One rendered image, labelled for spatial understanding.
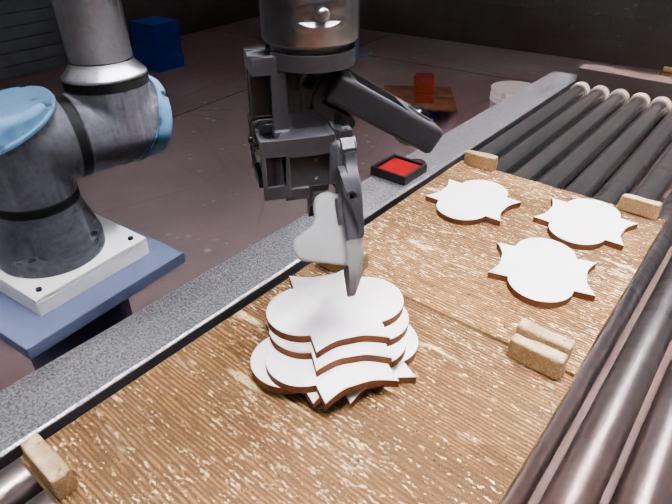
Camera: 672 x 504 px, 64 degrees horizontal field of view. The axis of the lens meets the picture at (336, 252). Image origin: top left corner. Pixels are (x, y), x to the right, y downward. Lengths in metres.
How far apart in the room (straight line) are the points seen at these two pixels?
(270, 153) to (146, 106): 0.43
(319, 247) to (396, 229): 0.37
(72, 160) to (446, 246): 0.53
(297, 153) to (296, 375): 0.22
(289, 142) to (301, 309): 0.21
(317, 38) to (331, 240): 0.16
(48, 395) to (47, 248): 0.26
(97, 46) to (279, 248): 0.36
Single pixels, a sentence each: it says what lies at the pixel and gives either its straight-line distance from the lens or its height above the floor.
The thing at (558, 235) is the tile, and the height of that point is 0.95.
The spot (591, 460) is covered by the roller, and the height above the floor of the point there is 0.92.
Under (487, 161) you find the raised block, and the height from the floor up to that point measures 0.95.
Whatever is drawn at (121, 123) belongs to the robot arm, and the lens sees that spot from 0.83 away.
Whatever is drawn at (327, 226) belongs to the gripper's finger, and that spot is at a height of 1.12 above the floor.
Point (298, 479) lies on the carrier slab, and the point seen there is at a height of 0.94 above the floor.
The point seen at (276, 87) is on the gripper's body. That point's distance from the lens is 0.44.
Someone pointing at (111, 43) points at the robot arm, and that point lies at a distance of 0.83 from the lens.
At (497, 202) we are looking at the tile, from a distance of 0.89.
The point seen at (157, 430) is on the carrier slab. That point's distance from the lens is 0.56.
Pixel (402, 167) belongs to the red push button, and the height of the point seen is 0.93.
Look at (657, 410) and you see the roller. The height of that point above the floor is 0.91.
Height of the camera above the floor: 1.36
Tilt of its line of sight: 34 degrees down
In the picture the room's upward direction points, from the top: straight up
